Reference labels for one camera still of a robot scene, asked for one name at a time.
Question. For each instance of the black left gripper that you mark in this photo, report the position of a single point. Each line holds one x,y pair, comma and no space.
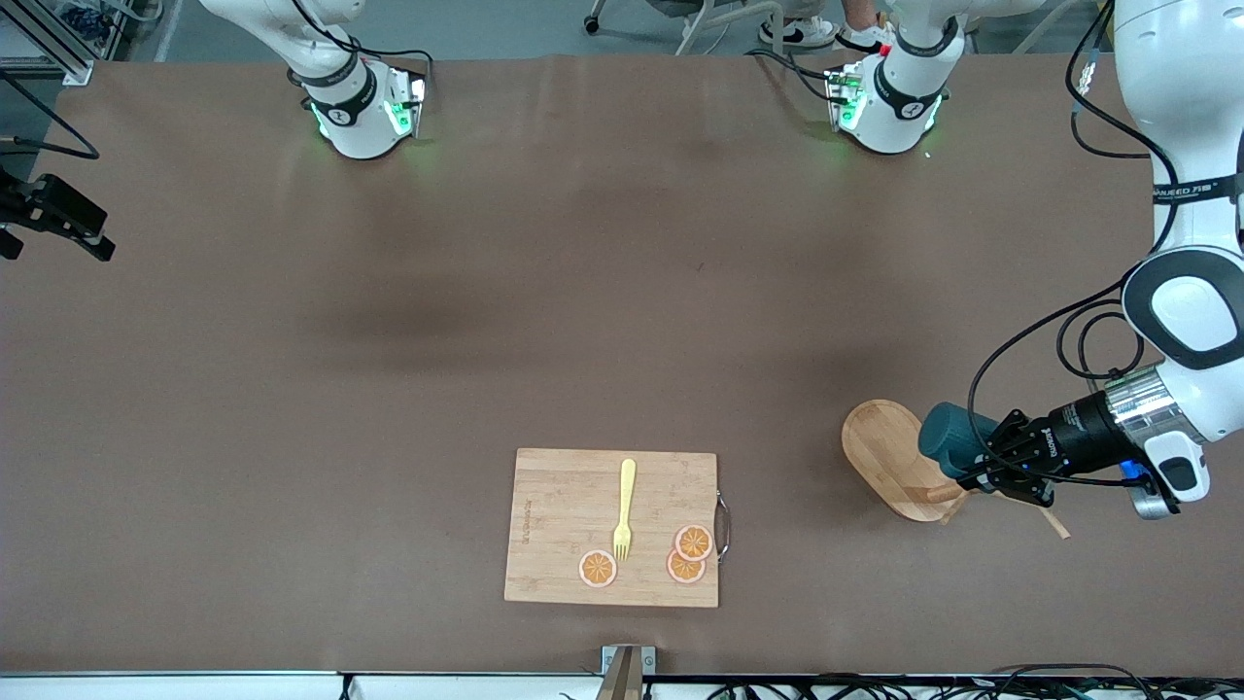
1069,437

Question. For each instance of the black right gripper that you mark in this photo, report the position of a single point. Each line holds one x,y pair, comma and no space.
49,208

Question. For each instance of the dark teal mug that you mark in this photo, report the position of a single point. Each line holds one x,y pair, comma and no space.
948,433

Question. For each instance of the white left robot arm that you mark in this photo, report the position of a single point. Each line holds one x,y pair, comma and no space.
1186,311

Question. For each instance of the wooden mug tree rack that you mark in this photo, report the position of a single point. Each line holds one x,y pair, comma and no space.
889,452

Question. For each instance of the orange slice toy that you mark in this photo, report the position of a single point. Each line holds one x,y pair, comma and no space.
598,569
680,573
694,542

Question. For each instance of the yellow plastic fork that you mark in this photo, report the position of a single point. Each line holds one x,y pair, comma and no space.
627,486

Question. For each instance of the white black sneaker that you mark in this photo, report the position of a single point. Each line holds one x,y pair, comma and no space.
802,34
860,39

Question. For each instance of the bamboo cutting board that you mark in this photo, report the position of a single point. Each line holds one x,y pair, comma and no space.
564,525

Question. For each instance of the bare person ankle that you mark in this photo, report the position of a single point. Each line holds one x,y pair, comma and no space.
860,8

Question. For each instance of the office chair base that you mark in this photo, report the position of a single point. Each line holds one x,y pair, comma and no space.
590,23

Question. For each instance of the aluminium frame post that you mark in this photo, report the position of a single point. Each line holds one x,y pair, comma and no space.
58,53

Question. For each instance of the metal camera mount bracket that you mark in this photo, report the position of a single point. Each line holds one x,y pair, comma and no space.
649,659

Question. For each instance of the white table edge rail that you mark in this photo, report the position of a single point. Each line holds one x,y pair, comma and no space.
194,688

